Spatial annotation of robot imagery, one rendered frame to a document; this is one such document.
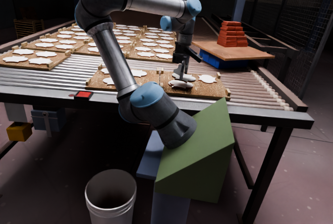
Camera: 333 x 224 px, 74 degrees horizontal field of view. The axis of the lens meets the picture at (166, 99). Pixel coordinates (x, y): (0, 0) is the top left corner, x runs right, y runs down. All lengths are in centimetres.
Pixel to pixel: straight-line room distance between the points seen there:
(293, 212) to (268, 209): 19
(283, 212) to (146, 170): 146
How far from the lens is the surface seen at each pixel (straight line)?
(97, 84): 132
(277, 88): 162
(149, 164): 87
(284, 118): 131
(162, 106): 76
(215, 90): 137
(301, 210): 222
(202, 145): 70
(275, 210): 210
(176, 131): 78
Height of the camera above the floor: 147
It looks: 27 degrees down
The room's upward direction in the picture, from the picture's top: 6 degrees clockwise
